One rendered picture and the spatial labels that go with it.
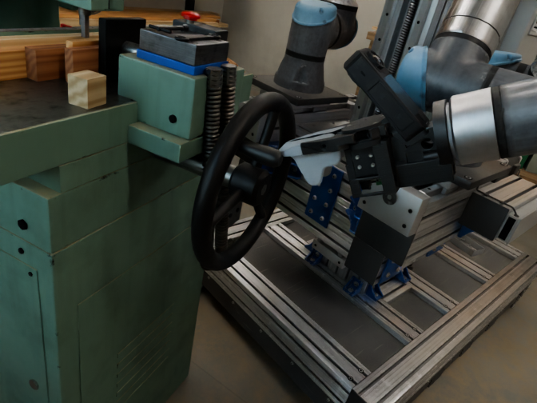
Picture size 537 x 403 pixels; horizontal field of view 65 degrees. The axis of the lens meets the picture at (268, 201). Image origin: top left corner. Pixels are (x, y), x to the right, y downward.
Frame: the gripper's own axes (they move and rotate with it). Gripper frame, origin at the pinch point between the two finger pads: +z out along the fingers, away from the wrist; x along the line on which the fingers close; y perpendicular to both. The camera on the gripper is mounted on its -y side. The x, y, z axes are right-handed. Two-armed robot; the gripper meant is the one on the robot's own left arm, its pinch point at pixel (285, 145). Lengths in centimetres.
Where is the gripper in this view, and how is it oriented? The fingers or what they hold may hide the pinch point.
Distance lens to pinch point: 56.2
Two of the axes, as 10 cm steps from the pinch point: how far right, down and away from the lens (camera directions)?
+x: 4.4, -3.7, 8.2
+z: -8.6, 1.1, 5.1
